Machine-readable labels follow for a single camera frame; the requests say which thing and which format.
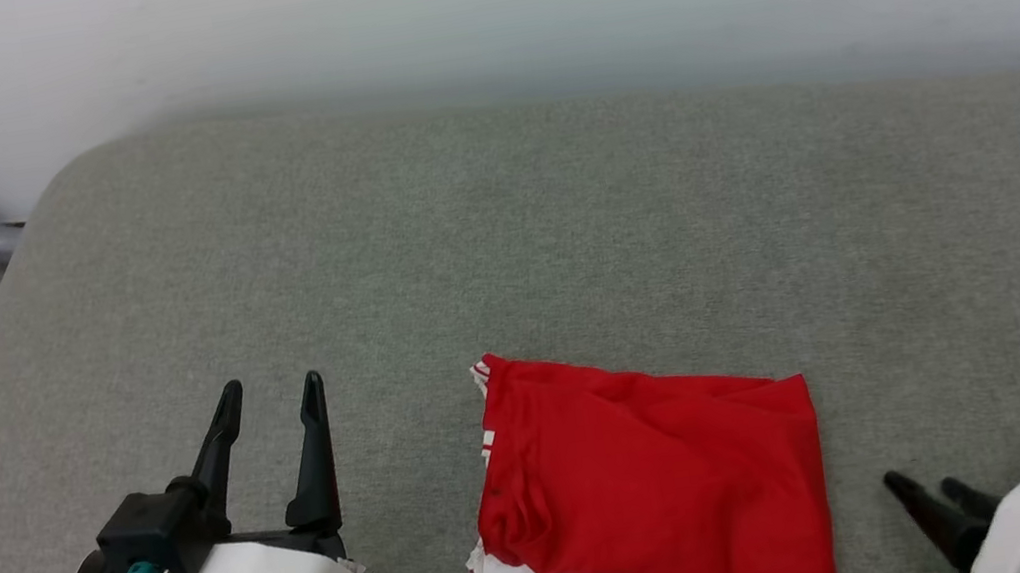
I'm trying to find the red white basketball jersey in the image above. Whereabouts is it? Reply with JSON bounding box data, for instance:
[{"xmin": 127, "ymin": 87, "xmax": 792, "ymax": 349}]
[{"xmin": 437, "ymin": 307, "xmax": 841, "ymax": 573}]

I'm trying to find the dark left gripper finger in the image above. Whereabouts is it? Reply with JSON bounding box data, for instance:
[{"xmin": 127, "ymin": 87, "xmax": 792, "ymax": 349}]
[
  {"xmin": 265, "ymin": 369, "xmax": 347, "ymax": 541},
  {"xmin": 177, "ymin": 378, "xmax": 264, "ymax": 541}
]

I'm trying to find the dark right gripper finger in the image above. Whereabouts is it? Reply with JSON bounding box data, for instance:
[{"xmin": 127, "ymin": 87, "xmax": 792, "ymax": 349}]
[
  {"xmin": 882, "ymin": 457, "xmax": 995, "ymax": 573},
  {"xmin": 939, "ymin": 468, "xmax": 1009, "ymax": 533}
]

